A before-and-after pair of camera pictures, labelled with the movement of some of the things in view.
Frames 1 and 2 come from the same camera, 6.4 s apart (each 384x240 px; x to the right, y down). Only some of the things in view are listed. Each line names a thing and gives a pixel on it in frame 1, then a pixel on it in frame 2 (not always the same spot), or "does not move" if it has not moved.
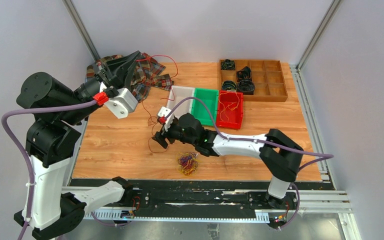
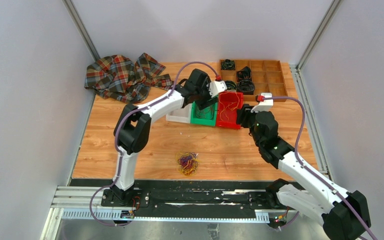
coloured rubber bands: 174,59 → 207,113
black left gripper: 113,74 → 209,101
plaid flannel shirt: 147,74 does not move
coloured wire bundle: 188,163 does not move
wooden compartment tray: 266,76 does not move
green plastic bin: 210,97 does not move
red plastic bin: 230,109 does not move
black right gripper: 161,139 → 243,114
